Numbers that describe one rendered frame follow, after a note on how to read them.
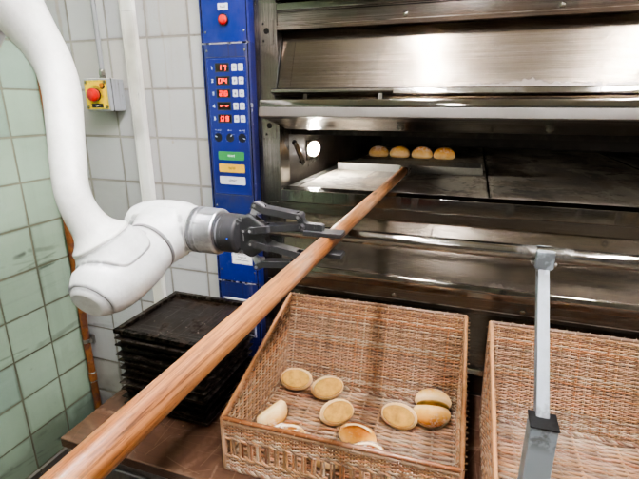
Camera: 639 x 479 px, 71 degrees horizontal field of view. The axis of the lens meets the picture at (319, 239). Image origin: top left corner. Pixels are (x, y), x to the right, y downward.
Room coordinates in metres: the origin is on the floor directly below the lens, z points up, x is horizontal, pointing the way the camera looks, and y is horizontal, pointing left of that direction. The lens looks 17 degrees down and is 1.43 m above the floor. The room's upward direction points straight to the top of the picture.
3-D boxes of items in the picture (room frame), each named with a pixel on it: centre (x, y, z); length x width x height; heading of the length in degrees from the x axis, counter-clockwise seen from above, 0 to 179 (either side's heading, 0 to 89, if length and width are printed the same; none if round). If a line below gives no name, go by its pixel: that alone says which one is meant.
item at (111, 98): (1.53, 0.70, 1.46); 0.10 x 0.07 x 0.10; 71
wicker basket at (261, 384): (1.02, -0.10, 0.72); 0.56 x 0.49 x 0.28; 73
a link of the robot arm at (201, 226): (0.83, 0.21, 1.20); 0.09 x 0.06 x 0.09; 161
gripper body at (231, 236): (0.81, 0.14, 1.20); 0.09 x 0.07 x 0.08; 71
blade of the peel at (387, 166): (1.87, -0.39, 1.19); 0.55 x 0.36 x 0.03; 71
